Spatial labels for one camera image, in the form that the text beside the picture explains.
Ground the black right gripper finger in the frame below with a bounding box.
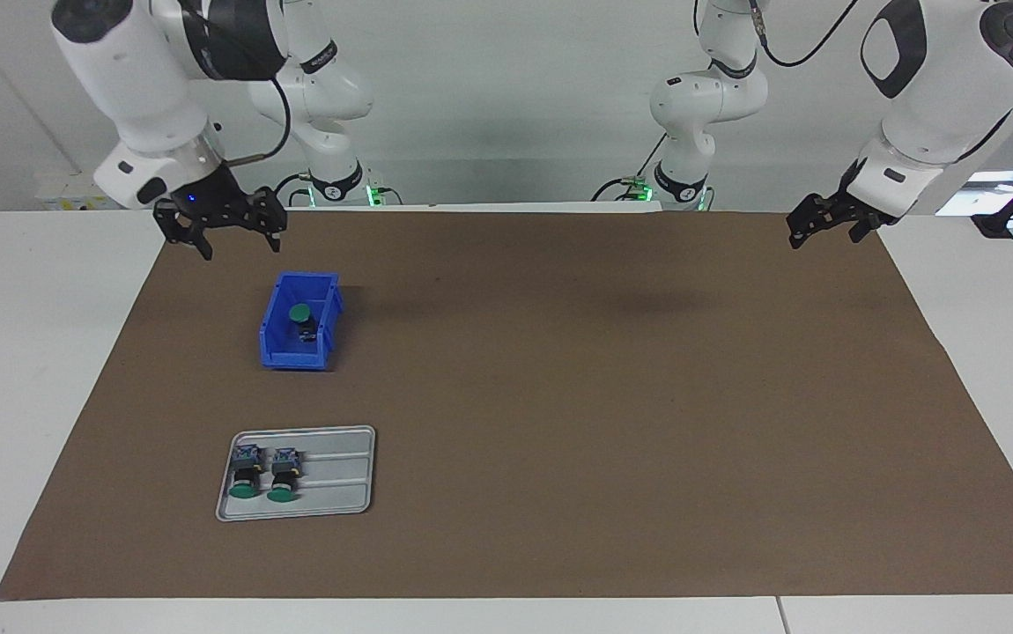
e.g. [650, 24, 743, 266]
[154, 207, 212, 261]
[247, 189, 287, 254]

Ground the pale yellow box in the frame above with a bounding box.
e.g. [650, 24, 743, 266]
[35, 170, 120, 210]

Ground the white background object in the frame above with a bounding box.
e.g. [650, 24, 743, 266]
[936, 170, 1013, 239]

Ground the blue plastic bin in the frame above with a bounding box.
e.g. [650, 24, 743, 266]
[259, 271, 344, 371]

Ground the grey metal tray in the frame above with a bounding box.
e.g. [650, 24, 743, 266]
[215, 425, 377, 522]

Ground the brown table mat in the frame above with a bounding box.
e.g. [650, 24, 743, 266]
[0, 209, 1013, 601]

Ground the black base cable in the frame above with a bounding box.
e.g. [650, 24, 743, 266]
[592, 132, 668, 202]
[269, 172, 314, 208]

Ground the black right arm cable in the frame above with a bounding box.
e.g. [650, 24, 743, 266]
[226, 77, 292, 168]

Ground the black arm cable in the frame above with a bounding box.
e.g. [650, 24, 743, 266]
[749, 0, 864, 68]
[226, 77, 292, 168]

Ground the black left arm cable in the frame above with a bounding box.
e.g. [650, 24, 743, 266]
[749, 0, 864, 68]

